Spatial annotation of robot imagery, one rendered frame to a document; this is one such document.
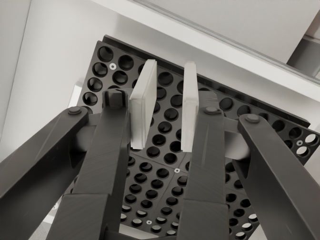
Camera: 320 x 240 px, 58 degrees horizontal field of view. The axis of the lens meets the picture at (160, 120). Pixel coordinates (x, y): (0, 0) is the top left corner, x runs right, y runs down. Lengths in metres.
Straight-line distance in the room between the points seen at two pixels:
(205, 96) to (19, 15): 0.21
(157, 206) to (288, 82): 0.18
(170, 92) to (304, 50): 0.24
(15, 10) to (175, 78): 0.16
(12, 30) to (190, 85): 0.20
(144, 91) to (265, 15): 0.27
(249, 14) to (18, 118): 0.30
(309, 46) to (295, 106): 0.11
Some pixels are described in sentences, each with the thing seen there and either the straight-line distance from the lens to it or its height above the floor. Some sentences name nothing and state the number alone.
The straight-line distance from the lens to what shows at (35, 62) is 0.34.
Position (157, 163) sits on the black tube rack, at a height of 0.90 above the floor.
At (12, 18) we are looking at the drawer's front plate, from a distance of 0.30.
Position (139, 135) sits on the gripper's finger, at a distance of 0.15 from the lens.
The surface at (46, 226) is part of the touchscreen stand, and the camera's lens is 1.68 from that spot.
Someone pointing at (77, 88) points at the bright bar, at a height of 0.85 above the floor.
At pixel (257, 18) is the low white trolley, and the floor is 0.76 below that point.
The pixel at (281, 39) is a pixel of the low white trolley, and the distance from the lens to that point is 0.41.
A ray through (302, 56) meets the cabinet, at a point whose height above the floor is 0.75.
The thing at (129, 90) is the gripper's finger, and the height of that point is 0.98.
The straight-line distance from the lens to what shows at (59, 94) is 0.34.
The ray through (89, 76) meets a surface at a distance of 0.26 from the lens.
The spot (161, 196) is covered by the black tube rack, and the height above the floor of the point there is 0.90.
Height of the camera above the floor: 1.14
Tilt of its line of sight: 65 degrees down
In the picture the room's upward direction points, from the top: 179 degrees counter-clockwise
